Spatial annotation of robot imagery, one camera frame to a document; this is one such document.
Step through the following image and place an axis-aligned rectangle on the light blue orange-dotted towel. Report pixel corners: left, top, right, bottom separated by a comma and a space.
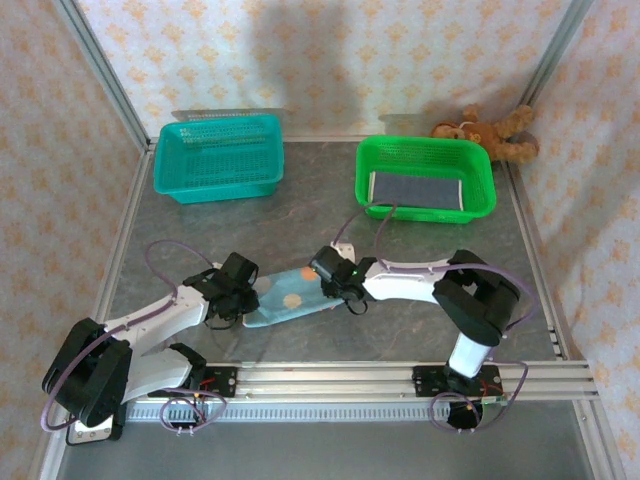
242, 266, 346, 330

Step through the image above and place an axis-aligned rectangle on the grey-blue hello cat towel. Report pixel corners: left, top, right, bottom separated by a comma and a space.
368, 169, 459, 210

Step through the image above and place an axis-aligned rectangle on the teal plastic basket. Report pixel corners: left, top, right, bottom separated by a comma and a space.
152, 113, 286, 206

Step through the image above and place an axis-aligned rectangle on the green plastic basket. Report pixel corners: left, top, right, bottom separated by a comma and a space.
353, 135, 498, 225

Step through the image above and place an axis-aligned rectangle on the black white alarm clock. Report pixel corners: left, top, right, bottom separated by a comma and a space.
66, 407, 126, 445

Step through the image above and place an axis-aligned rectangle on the brown teddy bear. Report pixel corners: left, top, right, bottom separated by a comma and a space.
429, 103, 541, 166

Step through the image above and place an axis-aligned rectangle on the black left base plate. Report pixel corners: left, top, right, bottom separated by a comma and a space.
164, 366, 239, 400

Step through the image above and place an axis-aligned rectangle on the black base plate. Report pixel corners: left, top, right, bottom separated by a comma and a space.
164, 366, 239, 400
412, 364, 503, 399

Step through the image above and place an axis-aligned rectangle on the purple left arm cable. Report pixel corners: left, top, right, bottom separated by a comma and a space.
40, 239, 226, 435

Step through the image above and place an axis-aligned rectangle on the aluminium front rail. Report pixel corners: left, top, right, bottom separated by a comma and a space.
56, 360, 600, 401

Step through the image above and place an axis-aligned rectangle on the slotted grey cable duct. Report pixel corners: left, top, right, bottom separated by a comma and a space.
122, 401, 485, 423

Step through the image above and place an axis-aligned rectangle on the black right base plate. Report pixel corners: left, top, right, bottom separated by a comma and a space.
412, 364, 503, 399

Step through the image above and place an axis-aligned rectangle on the aluminium table side rail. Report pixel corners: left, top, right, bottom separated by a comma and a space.
79, 149, 154, 362
499, 162, 574, 361

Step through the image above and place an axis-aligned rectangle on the aluminium table back rail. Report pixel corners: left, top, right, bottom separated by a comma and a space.
282, 133, 436, 146

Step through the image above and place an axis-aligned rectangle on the aluminium lower frame leg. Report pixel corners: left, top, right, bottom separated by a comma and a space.
572, 399, 626, 480
29, 399, 76, 480

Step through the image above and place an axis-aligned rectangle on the aluminium frame post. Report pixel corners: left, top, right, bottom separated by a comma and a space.
519, 0, 596, 109
52, 0, 151, 154

